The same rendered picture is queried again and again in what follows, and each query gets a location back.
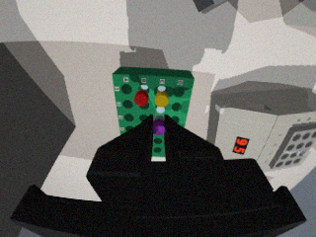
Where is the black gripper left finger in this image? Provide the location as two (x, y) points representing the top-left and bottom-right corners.
(93, 115), (153, 161)

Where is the green tube rack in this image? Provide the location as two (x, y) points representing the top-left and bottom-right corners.
(112, 67), (195, 157)

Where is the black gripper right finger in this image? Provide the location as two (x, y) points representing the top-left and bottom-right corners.
(164, 115), (224, 161)

